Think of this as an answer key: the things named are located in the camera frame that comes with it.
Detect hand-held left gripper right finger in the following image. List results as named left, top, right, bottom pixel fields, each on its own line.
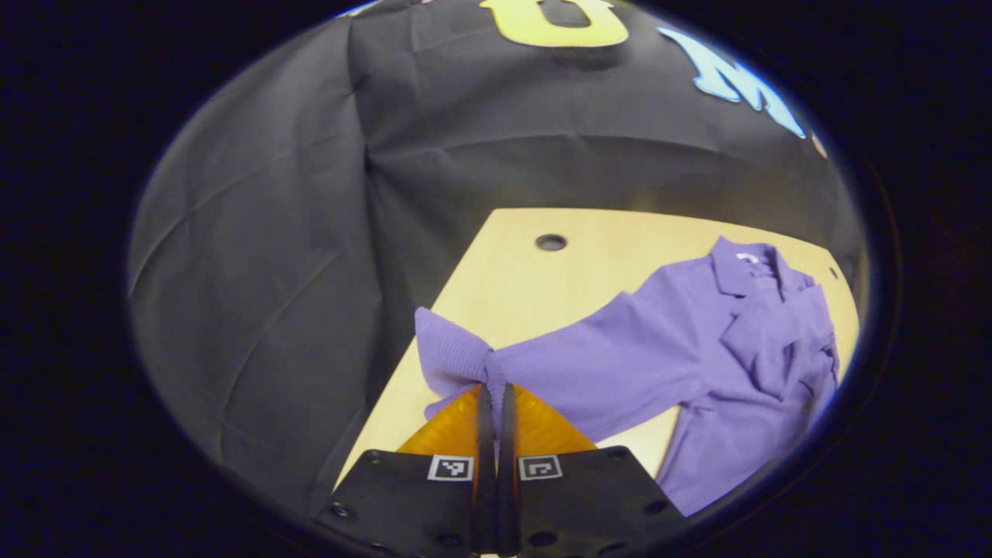
left=496, top=383, right=687, bottom=558

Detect purple button-up shirt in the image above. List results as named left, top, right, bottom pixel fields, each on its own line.
left=415, top=236, right=842, bottom=516

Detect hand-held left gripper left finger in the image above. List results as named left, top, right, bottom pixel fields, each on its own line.
left=318, top=384, right=498, bottom=558

